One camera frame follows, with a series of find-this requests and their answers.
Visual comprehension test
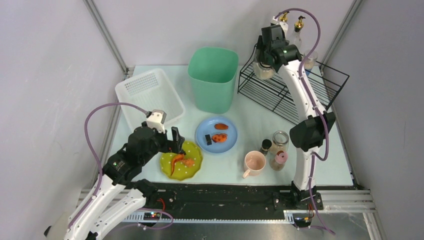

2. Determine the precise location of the glass oil bottle gold cap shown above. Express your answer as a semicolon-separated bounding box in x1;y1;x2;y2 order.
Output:
288;15;305;50

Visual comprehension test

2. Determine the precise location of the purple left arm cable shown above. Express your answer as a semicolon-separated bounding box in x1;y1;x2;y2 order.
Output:
67;102;149;233

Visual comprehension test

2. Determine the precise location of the black wire rack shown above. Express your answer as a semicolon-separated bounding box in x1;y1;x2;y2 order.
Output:
237;45;350;125

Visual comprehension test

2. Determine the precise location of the white perforated plastic basket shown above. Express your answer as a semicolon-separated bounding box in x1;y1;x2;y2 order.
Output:
115;68;185;127

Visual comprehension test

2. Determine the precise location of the pink mug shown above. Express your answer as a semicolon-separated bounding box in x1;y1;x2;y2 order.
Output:
242;151;267;179

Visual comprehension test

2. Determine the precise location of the black white sushi roll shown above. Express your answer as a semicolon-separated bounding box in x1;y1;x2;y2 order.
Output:
205;134;212;146

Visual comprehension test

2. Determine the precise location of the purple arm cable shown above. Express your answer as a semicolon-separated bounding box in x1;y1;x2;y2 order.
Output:
67;102;149;233
274;7;335;236

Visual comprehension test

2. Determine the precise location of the orange grilled chicken piece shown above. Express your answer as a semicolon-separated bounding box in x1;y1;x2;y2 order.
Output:
211;133;228;143

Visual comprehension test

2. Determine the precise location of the pink lid spice jar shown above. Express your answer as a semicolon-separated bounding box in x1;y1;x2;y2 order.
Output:
270;150;289;171

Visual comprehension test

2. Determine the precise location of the green polka dot plate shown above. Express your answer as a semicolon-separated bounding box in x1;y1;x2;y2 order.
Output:
159;141;203;181

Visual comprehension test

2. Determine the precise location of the small black cap spice bottle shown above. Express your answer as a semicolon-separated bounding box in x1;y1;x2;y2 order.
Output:
259;139;273;156

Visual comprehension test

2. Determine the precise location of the green plastic bin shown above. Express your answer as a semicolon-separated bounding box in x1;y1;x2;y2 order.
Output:
187;46;239;114

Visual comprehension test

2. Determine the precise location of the blue plate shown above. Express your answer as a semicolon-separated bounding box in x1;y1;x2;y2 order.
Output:
195;116;238;154

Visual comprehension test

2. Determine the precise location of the spice shaker white lid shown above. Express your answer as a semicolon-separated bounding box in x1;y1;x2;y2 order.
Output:
303;51;319;75

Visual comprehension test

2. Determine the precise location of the glass jar with light powder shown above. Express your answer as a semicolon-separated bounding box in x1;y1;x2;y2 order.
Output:
252;60;276;80

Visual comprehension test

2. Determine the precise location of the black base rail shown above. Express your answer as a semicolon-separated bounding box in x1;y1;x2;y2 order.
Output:
145;182;324;222

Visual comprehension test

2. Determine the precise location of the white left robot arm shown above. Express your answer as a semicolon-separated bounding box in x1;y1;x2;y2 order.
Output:
44;123;185;240

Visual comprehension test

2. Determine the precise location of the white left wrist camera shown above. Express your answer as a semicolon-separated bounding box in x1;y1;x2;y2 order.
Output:
146;109;167;134

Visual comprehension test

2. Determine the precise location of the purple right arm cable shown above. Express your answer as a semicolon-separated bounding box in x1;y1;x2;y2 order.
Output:
274;7;335;236

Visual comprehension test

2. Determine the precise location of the large glass jar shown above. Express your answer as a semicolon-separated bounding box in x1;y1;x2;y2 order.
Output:
269;130;290;155

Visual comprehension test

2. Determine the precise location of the small orange chicken piece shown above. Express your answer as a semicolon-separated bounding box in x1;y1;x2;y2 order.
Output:
214;123;229;130

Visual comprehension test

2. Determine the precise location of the orange fried nugget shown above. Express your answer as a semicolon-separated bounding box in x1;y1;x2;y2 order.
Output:
183;158;195;168

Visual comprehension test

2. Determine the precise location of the orange chicken wing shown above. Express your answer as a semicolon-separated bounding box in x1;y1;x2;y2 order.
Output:
170;154;186;176

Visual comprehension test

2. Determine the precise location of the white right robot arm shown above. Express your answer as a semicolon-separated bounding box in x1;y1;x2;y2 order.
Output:
253;24;336;207

